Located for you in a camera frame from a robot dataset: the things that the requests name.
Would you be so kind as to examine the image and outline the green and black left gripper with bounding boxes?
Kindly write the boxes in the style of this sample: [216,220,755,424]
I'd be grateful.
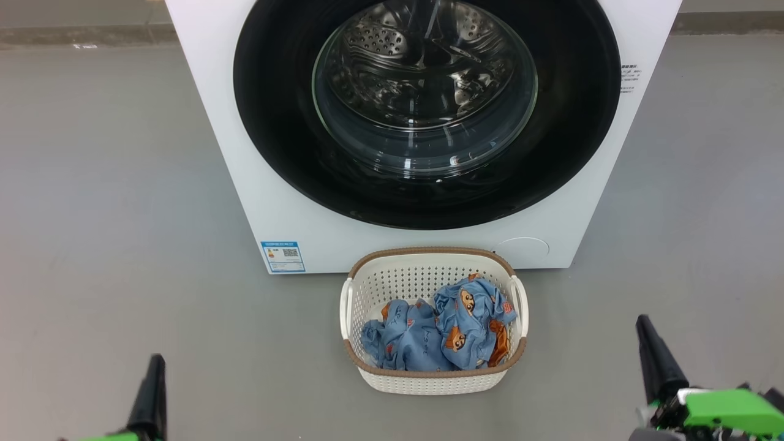
[58,353,168,441]

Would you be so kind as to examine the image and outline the blue garment with bear print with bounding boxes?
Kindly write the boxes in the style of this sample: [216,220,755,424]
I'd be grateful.
[360,299,457,372]

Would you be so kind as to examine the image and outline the washing machine glass door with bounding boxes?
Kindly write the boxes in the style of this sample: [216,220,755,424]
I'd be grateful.
[233,0,622,231]

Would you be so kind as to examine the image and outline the round white filter cover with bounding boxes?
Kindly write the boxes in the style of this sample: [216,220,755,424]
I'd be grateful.
[495,237,550,268]

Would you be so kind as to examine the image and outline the cream basket with brown rim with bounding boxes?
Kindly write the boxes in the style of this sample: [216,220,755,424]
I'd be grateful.
[339,247,529,396]

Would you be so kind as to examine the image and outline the blue and orange bear garment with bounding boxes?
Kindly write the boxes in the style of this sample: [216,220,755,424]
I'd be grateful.
[434,274,518,371]

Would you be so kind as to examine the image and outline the perforated steel washer drum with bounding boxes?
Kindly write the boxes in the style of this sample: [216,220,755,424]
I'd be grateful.
[331,0,521,132]

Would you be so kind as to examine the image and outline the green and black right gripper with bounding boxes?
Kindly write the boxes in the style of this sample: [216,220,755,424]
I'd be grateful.
[630,314,784,441]

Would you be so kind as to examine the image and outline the white front-load washing machine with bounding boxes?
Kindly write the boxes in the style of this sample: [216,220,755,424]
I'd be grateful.
[164,0,683,274]

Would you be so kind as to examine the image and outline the blue energy label sticker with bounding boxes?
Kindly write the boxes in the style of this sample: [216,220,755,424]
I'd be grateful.
[260,241,306,274]

